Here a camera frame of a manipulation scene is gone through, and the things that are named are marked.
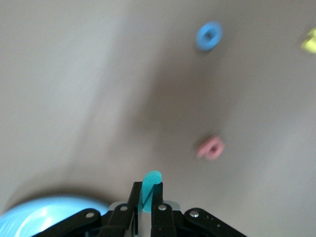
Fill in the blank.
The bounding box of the blue round plate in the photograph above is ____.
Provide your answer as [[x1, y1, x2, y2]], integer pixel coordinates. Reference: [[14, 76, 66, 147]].
[[0, 196, 110, 237]]

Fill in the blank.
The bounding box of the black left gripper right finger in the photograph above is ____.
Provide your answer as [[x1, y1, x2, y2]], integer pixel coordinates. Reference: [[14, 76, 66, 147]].
[[150, 182, 247, 237]]

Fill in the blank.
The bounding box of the pink foam letter p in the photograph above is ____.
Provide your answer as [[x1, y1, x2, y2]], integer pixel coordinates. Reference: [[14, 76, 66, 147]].
[[196, 135, 226, 160]]

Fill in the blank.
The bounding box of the yellow foam letter n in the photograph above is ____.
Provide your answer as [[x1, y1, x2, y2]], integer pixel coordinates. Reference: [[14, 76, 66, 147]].
[[300, 27, 316, 54]]

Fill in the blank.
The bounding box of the blue foam letter o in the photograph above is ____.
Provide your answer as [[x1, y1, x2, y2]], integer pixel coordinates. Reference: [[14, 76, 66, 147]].
[[195, 21, 224, 53]]

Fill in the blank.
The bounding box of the teal foam letter j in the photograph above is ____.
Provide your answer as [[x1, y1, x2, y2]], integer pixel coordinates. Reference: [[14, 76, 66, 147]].
[[138, 170, 162, 213]]

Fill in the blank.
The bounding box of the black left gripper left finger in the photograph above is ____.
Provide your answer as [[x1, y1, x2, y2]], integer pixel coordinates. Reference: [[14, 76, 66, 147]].
[[32, 182, 143, 237]]

